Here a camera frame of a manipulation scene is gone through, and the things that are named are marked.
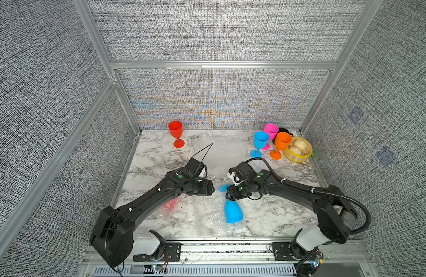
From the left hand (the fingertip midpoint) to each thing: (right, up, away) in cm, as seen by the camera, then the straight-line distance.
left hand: (211, 189), depth 80 cm
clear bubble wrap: (+2, -14, +4) cm, 14 cm away
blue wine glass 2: (+10, -10, -1) cm, 14 cm away
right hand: (+8, -2, +3) cm, 9 cm away
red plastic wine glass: (-21, +31, +21) cm, 43 cm away
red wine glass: (-20, -8, -1) cm, 21 cm away
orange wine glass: (+40, +23, +15) cm, 48 cm away
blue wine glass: (+27, +23, +15) cm, 38 cm away
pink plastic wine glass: (+35, +30, +21) cm, 51 cm away
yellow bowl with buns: (+53, +18, +23) cm, 60 cm away
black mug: (+43, +30, +23) cm, 57 cm away
